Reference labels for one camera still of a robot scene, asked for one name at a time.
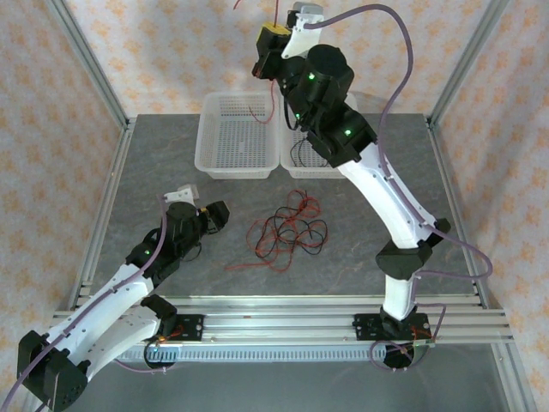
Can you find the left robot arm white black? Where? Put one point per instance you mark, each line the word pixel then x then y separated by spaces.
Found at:
pixel 98 313

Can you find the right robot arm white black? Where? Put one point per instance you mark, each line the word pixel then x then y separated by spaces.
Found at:
pixel 386 201

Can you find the white perforated plastic basket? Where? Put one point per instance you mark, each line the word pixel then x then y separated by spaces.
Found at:
pixel 309 172
pixel 236 137

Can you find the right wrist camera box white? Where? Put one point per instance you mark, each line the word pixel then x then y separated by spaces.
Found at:
pixel 302 34

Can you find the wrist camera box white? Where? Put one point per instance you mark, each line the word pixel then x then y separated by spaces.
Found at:
pixel 302 34
pixel 184 194

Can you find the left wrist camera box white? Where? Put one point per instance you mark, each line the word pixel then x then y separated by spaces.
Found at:
pixel 184 194

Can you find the aluminium table side rail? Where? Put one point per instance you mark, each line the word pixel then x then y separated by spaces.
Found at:
pixel 442 163
pixel 109 201

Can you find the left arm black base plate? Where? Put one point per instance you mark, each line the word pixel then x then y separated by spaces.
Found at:
pixel 193 328

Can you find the aluminium mounting rail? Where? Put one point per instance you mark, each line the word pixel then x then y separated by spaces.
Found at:
pixel 279 322

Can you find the aluminium frame post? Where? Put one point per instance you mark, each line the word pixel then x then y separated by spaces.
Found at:
pixel 465 64
pixel 92 64

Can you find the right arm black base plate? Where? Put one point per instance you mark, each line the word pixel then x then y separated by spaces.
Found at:
pixel 364 326

